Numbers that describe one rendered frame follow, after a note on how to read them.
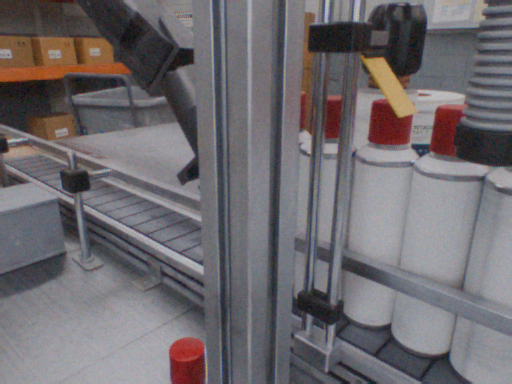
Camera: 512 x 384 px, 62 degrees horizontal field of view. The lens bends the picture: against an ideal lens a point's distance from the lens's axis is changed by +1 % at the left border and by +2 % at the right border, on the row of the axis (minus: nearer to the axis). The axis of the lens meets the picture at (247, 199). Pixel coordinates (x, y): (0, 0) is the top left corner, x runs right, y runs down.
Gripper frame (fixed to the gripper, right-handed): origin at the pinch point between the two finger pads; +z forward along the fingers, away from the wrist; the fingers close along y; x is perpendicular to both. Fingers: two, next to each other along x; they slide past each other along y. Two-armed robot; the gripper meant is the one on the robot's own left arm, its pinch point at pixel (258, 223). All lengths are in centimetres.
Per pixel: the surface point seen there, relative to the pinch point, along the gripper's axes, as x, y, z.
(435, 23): 90, 406, -113
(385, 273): -14.8, -4.2, 9.0
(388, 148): -18.4, -0.5, 0.4
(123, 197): 29.3, 2.0, -16.4
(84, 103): 188, 92, -131
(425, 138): 1, 51, -2
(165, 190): 7.7, -4.1, -9.2
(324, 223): -10.4, -2.4, 3.4
